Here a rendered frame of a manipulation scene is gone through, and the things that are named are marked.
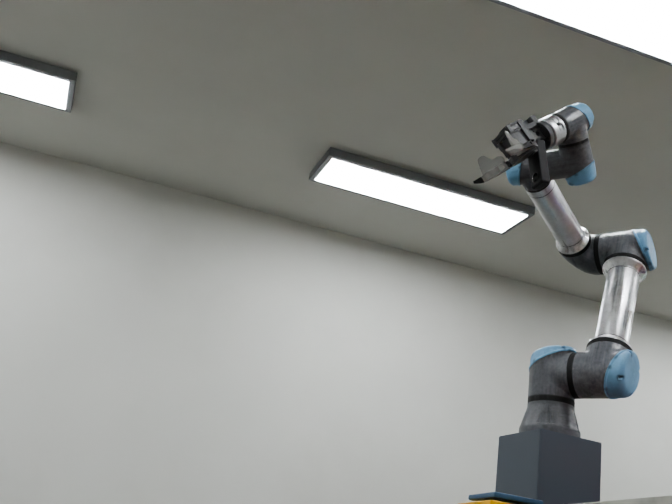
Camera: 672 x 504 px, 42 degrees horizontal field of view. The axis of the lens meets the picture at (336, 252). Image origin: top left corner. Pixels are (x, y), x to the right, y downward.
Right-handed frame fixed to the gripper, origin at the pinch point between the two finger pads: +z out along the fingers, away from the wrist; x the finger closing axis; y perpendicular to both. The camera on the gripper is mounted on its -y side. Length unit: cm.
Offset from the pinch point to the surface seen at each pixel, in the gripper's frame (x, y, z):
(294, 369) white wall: -347, 19, -86
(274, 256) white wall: -339, 87, -112
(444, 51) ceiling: -120, 82, -123
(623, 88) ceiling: -105, 30, -183
